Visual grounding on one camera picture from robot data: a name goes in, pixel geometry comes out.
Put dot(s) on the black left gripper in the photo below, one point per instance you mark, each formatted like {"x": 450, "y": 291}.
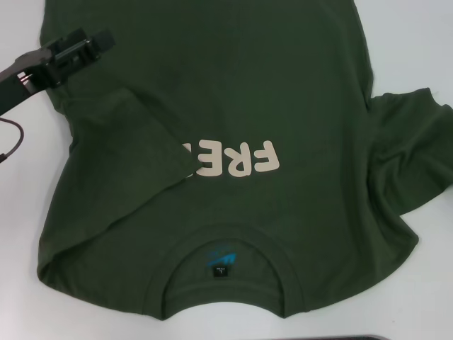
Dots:
{"x": 32, "y": 74}

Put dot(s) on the dark green FREE T-shirt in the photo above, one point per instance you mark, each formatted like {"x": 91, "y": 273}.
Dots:
{"x": 247, "y": 88}

